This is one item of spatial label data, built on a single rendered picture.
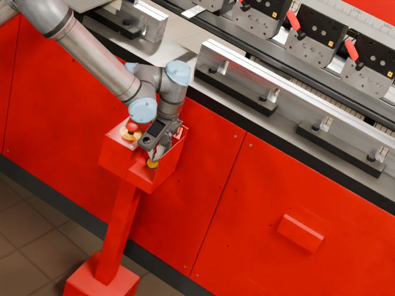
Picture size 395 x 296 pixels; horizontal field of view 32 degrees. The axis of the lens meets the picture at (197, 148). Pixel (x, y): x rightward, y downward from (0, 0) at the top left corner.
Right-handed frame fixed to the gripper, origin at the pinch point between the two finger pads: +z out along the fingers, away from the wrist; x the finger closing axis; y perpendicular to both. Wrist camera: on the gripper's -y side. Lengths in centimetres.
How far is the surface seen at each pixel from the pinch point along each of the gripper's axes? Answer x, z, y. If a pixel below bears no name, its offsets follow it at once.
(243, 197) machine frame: -26.5, 17.1, 23.5
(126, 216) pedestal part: 2.8, 25.4, -3.7
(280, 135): -29.9, -11.9, 26.3
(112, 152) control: 11.0, -0.4, -6.5
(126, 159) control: 6.0, -0.9, -6.5
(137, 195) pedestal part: 2.2, 17.5, -0.1
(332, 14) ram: -28, -51, 40
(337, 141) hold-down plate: -46, -14, 35
